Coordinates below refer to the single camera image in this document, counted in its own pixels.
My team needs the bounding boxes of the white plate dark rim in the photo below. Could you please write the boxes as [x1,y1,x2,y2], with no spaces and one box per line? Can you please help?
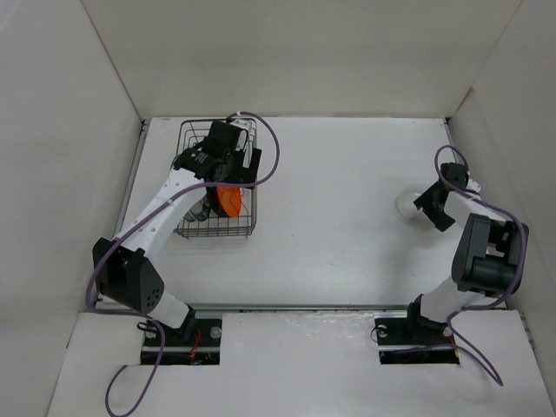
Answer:
[191,198,211,222]

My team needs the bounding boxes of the aluminium rail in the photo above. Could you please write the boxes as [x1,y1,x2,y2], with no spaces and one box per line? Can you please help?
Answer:
[190,303,408,312]

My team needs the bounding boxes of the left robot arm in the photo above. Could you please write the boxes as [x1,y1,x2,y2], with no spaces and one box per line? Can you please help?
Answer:
[93,119,261,345]

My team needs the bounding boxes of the grey wire dish rack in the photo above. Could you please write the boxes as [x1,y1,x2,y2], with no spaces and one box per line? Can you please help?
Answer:
[174,119,257,239]

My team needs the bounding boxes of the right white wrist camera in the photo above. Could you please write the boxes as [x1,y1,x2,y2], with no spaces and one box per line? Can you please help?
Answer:
[466,178,481,195]

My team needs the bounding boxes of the purple cable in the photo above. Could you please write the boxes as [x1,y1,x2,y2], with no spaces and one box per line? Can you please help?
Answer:
[434,144,529,387]
[84,110,281,417]

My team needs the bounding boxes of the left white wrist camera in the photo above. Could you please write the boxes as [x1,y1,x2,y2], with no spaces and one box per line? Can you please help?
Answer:
[226,112,256,137]

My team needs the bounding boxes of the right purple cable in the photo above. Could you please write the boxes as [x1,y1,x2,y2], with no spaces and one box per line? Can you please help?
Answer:
[434,144,529,387]

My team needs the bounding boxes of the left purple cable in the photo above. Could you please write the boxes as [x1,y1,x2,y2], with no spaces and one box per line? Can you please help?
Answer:
[84,110,281,417]

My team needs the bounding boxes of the black plate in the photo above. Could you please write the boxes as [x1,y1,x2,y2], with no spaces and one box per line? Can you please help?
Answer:
[206,187,225,217]

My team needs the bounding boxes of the orange plate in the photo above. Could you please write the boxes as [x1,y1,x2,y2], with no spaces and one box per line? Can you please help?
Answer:
[215,186,242,218]

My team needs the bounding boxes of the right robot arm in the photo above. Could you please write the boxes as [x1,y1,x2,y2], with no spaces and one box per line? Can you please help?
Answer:
[401,162,529,342]

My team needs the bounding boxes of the white plate red characters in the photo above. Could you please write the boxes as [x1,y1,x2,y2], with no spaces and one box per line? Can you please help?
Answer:
[182,210,197,222]

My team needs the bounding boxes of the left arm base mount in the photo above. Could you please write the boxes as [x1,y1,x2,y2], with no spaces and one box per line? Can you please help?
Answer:
[136,318,222,366]

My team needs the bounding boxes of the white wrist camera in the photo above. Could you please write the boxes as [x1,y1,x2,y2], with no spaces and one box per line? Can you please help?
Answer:
[226,112,256,137]
[466,178,481,195]

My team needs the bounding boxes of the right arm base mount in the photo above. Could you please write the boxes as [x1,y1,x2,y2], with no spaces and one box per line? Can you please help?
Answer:
[371,295,460,365]

